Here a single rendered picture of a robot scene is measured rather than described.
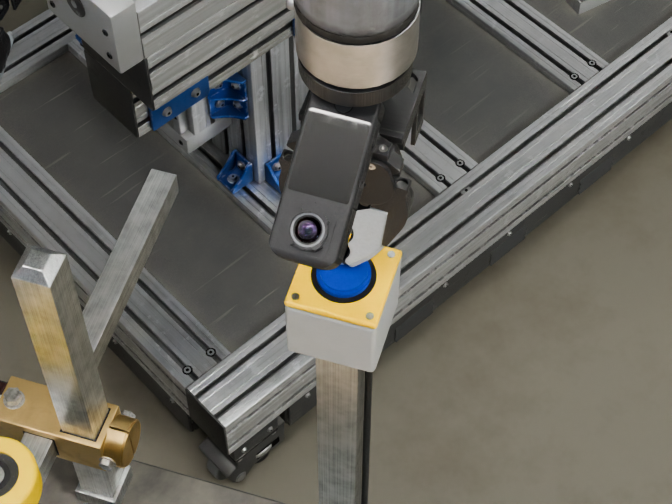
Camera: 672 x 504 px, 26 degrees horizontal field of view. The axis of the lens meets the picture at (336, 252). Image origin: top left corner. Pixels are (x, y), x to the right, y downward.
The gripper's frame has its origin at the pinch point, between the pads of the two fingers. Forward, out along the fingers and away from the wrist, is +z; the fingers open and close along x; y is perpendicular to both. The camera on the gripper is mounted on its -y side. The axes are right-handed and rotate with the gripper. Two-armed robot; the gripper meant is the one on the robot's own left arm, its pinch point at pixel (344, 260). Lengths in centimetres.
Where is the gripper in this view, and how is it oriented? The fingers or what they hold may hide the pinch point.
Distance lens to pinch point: 104.6
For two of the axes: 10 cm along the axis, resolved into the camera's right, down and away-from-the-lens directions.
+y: 3.0, -7.8, 5.5
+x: -9.6, -2.4, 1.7
